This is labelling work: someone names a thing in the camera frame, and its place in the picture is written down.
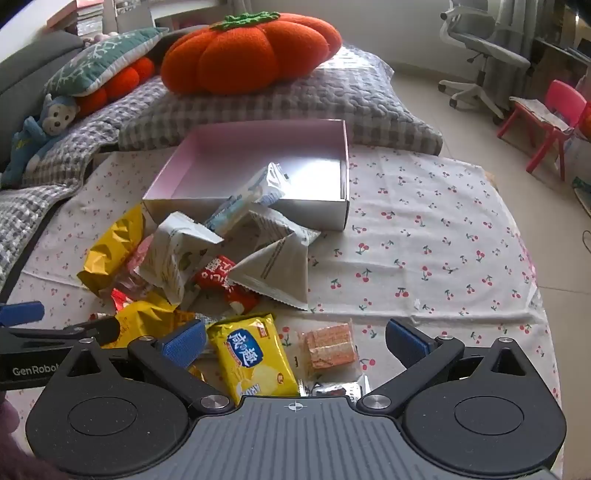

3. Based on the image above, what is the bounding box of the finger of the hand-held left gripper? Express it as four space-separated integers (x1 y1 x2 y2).
0 316 122 345
0 301 45 330

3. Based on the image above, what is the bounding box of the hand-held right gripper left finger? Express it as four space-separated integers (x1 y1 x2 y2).
52 318 236 415

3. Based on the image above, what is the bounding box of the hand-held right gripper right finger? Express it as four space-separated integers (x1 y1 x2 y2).
358 318 539 412

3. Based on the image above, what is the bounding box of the yellow foil snack packet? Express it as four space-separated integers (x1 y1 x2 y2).
76 204 146 296
99 295 197 350

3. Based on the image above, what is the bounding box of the yellow biscuit packet blue oval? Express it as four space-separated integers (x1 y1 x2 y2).
205 313 301 400

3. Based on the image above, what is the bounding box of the red white-printed snack packet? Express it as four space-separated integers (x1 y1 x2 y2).
194 255 260 317

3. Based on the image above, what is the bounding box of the clear wafer packet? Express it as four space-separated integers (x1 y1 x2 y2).
295 318 366 385

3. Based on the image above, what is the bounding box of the white green-printed snack packet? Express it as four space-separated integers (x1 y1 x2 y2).
139 211 225 308

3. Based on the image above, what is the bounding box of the white grey-printed snack packet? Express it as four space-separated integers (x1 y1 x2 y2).
227 205 322 311

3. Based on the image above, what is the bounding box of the long white blue snack packet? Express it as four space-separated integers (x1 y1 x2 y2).
203 162 290 234

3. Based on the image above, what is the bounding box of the pink cardboard box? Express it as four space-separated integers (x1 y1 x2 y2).
142 119 350 232

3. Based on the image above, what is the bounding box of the silver snack packet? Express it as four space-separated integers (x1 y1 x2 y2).
300 374 373 398

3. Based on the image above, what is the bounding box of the grey checkered sofa cover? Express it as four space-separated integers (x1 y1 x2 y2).
0 85 162 296

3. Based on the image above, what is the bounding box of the blue monkey plush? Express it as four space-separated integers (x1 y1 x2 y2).
0 93 79 188

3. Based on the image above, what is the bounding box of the small orange pumpkin plush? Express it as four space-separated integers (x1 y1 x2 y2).
76 56 156 117

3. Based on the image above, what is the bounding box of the grey checkered folded quilt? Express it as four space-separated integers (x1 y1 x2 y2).
117 45 444 156

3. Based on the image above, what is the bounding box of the grey sofa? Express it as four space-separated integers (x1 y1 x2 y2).
0 32 85 172

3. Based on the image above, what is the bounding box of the green snowflake cushion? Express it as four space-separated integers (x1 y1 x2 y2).
44 27 170 98

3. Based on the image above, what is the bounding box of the folded patterned cloth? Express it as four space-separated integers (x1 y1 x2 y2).
510 96 574 133

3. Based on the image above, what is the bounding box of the small pink plush toy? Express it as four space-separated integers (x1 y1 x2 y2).
83 31 120 47

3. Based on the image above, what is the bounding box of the pink plastic chair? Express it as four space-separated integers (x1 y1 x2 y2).
497 79 588 174

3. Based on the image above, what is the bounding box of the large orange pumpkin pillow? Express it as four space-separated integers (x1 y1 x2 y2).
161 11 343 97

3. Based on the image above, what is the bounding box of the stack of books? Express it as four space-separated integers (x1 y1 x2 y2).
48 0 108 38

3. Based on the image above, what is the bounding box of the grey white office chair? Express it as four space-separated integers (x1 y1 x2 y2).
436 0 533 123

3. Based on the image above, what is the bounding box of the dark desk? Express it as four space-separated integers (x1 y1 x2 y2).
531 0 591 100

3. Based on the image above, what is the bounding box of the grey curtain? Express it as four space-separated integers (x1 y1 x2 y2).
500 0 537 57

